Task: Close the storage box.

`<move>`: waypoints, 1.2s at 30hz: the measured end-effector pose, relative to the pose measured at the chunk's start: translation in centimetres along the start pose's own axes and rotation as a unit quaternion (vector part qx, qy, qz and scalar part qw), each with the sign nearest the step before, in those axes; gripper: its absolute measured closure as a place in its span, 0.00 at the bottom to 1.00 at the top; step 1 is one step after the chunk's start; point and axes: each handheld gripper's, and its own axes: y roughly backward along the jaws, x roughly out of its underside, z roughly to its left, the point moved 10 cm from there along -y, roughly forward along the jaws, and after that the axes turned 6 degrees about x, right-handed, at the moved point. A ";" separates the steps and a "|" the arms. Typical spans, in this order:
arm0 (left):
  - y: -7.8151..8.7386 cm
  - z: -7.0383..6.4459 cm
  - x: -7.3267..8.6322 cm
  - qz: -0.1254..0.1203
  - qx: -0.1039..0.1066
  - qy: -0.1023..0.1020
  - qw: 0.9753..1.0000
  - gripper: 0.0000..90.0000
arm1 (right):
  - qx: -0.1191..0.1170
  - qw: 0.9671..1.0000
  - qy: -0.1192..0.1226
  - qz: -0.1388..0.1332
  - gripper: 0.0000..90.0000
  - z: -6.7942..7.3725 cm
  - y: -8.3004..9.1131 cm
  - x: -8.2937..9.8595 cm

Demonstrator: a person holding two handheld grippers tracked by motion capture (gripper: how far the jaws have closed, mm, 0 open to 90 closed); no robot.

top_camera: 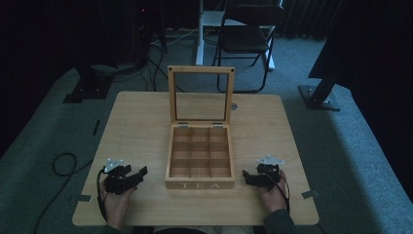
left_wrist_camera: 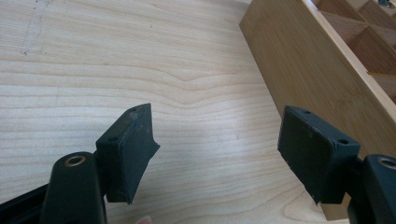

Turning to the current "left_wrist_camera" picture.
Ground wooden compartment organizer box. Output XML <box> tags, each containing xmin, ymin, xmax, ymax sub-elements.
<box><xmin>238</xmin><ymin>0</ymin><xmax>396</xmax><ymax>221</ymax></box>

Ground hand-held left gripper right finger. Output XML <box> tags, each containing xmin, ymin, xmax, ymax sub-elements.
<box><xmin>276</xmin><ymin>105</ymin><xmax>396</xmax><ymax>224</ymax></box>

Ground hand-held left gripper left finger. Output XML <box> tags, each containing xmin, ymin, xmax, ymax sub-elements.
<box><xmin>39</xmin><ymin>103</ymin><xmax>161</xmax><ymax>224</ymax></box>

